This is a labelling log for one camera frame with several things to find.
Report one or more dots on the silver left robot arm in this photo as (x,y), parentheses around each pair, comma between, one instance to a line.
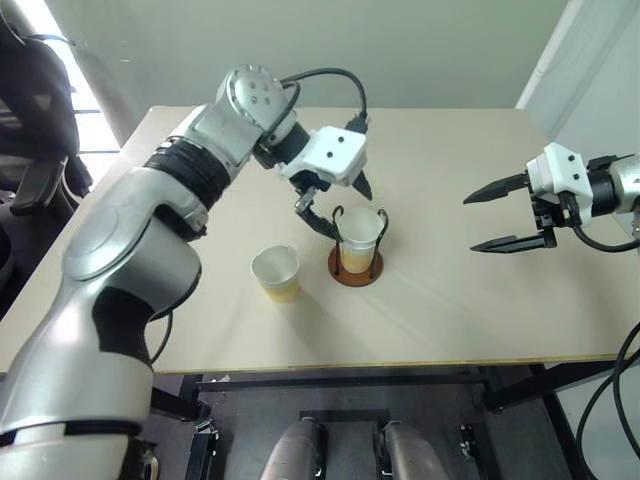
(150,215)

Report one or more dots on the grey round column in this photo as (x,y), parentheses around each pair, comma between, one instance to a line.
(105,85)

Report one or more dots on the black office chair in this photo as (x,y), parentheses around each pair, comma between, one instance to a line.
(40,115)

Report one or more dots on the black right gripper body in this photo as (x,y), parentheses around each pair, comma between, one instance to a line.
(552,215)

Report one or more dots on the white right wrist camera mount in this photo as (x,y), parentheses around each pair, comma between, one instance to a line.
(555,170)

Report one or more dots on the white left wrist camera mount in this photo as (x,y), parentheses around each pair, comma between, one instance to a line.
(332,152)

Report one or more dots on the dark rounded robot leg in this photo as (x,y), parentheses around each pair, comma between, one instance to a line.
(415,450)
(295,450)

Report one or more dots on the black table frame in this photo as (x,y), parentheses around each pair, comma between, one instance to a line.
(350,384)

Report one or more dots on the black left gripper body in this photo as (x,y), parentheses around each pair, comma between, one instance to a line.
(311,183)

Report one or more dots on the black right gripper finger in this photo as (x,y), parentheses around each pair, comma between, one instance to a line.
(500,190)
(515,244)

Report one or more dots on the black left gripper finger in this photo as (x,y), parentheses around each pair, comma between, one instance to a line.
(364,187)
(315,215)

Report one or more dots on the black metal bracket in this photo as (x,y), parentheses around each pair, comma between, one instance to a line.
(466,444)
(205,440)

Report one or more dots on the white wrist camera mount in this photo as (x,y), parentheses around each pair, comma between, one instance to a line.
(555,170)
(332,152)

